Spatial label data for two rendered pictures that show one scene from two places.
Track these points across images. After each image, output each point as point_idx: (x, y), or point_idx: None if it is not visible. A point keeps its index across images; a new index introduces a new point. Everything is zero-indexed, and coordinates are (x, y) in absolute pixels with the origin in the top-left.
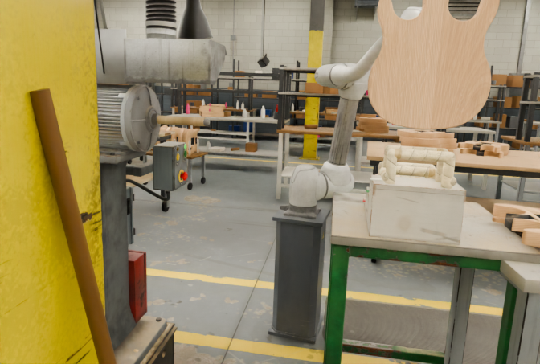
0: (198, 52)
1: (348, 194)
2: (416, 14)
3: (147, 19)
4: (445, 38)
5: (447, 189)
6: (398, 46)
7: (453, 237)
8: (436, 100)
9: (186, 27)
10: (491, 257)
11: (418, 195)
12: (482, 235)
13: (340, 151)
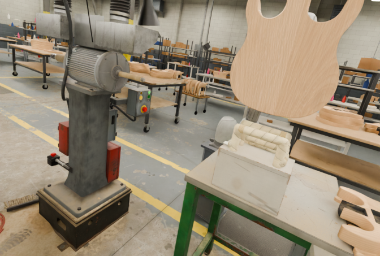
0: (128, 33)
1: None
2: None
3: (109, 9)
4: (299, 38)
5: (275, 168)
6: (257, 40)
7: (273, 208)
8: (283, 92)
9: (140, 17)
10: (301, 237)
11: (250, 166)
12: (310, 211)
13: (253, 113)
